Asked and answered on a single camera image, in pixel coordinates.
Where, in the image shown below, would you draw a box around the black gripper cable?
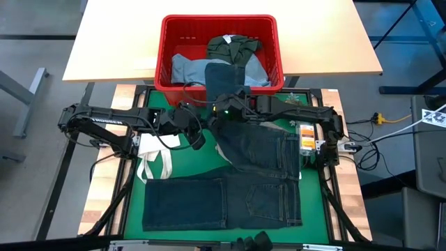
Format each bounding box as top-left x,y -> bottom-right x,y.
149,104 -> 205,151
182,82 -> 217,105

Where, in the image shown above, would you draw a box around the dark green garment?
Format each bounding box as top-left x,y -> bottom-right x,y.
206,33 -> 263,68

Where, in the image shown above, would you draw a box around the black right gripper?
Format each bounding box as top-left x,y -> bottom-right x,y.
208,89 -> 259,123

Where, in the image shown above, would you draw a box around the yellow extension cable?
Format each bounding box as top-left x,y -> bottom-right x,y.
373,112 -> 413,126

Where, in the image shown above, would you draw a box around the grey cabinet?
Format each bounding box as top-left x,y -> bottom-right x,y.
402,93 -> 446,251

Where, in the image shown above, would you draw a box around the dark blue jeans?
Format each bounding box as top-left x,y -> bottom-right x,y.
141,61 -> 303,231

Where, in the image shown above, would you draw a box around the artificial succulent plant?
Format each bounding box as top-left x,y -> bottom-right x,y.
284,92 -> 308,127

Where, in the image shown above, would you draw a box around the white cable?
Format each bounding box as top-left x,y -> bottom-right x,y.
367,103 -> 446,144

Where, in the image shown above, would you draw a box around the pale paper label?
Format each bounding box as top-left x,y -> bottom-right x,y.
128,55 -> 158,70

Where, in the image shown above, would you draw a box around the grey metal table leg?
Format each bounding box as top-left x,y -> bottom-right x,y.
0,67 -> 49,139

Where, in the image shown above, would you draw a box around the white tote bag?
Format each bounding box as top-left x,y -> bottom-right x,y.
136,134 -> 181,184

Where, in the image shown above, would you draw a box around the light wooden table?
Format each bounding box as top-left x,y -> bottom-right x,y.
62,0 -> 383,84

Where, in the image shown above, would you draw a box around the red plastic laundry bin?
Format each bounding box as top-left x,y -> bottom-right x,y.
153,13 -> 286,107

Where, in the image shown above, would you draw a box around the black metal table base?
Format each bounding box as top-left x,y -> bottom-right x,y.
372,0 -> 446,96

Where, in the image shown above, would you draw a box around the black aluminium frame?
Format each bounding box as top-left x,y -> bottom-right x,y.
78,84 -> 372,251

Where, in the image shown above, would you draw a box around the green table mat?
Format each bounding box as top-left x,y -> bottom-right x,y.
123,89 -> 330,245

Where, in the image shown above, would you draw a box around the light blue garment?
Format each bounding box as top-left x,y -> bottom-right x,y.
170,52 -> 272,88

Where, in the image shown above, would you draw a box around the black cable coil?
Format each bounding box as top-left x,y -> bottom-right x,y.
346,118 -> 386,172

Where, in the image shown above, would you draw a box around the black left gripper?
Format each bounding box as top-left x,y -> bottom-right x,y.
162,100 -> 207,151

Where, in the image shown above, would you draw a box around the white printed tag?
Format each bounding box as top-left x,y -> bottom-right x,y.
420,108 -> 446,127

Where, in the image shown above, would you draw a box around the silver bracket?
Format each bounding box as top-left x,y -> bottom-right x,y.
109,239 -> 149,251
302,243 -> 344,251

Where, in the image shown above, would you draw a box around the clear box orange label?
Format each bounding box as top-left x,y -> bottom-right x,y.
298,123 -> 317,156

